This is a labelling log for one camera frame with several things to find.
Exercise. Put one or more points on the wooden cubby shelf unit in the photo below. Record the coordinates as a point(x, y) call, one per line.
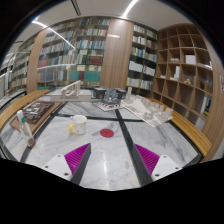
point(184, 75)

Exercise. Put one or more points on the white city model right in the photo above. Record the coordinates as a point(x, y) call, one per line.
point(150, 112)

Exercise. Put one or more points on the large book-filled bookshelf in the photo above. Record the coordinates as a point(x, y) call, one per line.
point(93, 50)

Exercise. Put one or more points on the wooden curved bench right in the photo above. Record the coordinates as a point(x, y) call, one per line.
point(192, 132)

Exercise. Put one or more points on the white building model left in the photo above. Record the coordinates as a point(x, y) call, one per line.
point(72, 92)

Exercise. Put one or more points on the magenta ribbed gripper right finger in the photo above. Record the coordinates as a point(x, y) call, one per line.
point(156, 166)

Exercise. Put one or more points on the brown architectural model board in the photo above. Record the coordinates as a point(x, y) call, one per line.
point(36, 114)

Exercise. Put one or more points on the dark building model centre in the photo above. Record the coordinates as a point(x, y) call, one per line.
point(109, 99)

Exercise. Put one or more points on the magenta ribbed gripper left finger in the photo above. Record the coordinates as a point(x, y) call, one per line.
point(71, 166)

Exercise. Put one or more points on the white mug yellow handle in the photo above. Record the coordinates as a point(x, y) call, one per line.
point(78, 125)

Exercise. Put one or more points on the clear plastic water bottle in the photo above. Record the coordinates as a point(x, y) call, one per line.
point(25, 130)

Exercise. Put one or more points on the wooden curved bench left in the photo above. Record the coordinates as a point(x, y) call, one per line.
point(19, 104)

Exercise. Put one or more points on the wooden curved bench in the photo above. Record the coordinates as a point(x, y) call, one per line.
point(19, 104)
point(192, 132)

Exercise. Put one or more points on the red round coaster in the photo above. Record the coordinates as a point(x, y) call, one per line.
point(107, 133)

